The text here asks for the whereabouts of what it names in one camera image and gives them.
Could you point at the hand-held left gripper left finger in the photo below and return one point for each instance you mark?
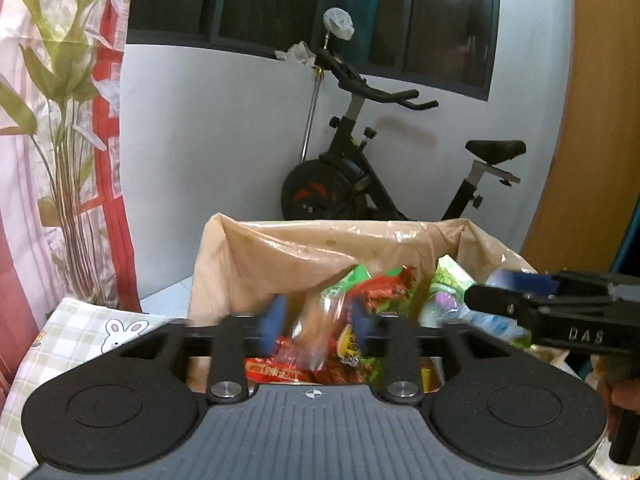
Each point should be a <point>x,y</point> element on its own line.
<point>275,322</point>

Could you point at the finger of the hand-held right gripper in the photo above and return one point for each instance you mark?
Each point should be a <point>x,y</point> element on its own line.
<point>497,302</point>
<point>525,281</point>

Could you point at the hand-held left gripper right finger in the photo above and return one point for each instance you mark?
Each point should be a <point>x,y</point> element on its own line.
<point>361,327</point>

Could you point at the pile of mixed snack packets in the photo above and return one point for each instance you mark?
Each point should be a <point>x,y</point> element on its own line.
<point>390,290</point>

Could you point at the cardboard box with plastic liner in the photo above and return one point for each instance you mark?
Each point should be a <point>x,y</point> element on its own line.
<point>280,255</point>

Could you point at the person's right hand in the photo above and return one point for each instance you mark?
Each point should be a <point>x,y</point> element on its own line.
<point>625,390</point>

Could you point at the black exercise bike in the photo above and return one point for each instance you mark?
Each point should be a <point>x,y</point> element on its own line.
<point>350,175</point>

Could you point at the wooden door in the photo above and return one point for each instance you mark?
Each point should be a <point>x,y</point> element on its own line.
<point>585,110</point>

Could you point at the checked tablecloth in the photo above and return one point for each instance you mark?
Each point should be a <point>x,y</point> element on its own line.
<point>75,335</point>

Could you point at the metal pole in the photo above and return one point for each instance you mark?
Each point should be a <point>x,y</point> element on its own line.
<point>311,110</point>

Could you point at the crumpled white paper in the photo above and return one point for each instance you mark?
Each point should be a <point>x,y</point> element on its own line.
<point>296,53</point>

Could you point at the printed backdrop cloth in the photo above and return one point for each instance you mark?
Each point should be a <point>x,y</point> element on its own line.
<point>50,135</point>

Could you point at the white plastic bag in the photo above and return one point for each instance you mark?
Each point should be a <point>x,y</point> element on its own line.
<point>338,22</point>

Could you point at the dark window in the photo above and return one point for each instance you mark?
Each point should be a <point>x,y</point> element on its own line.
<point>300,5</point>

